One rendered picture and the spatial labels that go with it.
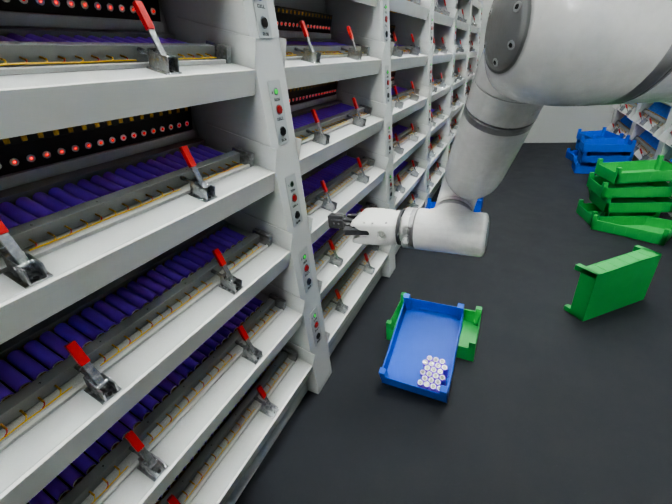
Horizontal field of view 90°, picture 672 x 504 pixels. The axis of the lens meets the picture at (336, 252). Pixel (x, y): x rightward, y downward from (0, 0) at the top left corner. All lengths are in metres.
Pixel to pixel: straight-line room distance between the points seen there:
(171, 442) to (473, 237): 0.66
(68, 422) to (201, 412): 0.25
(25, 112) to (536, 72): 0.47
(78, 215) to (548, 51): 0.54
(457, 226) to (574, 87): 0.41
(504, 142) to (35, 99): 0.54
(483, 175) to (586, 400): 0.86
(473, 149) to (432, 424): 0.78
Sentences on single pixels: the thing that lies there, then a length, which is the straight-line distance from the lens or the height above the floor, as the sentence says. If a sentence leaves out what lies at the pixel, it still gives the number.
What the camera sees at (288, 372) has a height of 0.14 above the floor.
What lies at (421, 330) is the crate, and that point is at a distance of 1.22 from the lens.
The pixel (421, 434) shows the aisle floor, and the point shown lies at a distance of 1.06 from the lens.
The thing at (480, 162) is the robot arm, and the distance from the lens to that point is 0.52.
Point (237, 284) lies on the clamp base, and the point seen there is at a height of 0.53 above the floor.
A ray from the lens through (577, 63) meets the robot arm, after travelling 0.26.
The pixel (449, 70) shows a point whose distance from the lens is 2.71.
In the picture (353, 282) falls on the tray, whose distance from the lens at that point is 1.32.
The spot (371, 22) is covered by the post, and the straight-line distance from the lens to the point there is 1.37.
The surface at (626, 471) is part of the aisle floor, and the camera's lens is 1.15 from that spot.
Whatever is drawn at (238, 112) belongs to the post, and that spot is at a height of 0.83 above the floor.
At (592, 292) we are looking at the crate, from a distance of 1.45.
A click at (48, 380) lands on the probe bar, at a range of 0.62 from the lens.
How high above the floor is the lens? 0.89
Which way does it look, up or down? 28 degrees down
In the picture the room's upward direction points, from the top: 7 degrees counter-clockwise
